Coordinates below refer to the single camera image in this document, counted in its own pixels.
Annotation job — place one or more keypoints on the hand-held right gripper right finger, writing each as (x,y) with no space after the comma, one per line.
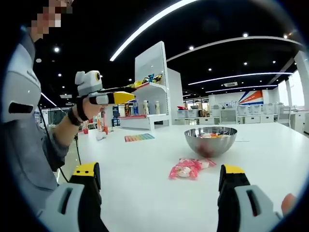
(241,207)

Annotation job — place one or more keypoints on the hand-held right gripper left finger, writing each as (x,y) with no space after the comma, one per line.
(72,207)

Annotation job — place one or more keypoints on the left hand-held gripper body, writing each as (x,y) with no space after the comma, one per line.
(89,82)

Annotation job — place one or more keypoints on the pink marshmallow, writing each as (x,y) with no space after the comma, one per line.
(184,170)
(207,163)

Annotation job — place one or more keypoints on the steel bowl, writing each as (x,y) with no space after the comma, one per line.
(210,147)

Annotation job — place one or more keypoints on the person's left hand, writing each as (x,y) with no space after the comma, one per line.
(91,111)

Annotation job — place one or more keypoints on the person's right hand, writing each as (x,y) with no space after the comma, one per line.
(288,204)

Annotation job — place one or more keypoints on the blue drink bottle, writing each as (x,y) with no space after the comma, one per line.
(135,108)

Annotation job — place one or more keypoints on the pale drink bottle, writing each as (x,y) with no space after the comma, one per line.
(146,107)
(157,108)

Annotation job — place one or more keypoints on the curved ceiling light strip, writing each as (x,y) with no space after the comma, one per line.
(113,57)

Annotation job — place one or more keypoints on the row of snack packets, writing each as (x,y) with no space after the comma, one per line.
(149,79)

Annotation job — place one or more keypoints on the white crumpled cloth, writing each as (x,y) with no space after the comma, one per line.
(101,137)

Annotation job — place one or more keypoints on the rainbow grid card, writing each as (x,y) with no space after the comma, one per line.
(140,137)

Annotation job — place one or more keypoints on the white display shelf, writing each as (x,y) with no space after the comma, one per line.
(152,60)

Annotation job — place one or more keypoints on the person in grey shirt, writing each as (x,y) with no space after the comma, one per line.
(24,164)

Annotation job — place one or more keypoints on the white storage boxes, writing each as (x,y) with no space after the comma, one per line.
(188,113)

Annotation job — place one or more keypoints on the white chest-worn device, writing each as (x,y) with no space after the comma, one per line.
(19,89)

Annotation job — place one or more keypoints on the white table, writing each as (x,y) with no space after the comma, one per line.
(144,169)

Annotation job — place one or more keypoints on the white mesh office chair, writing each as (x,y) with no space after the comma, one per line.
(228,115)

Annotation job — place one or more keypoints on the striped wall banner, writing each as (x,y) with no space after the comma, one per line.
(252,97)

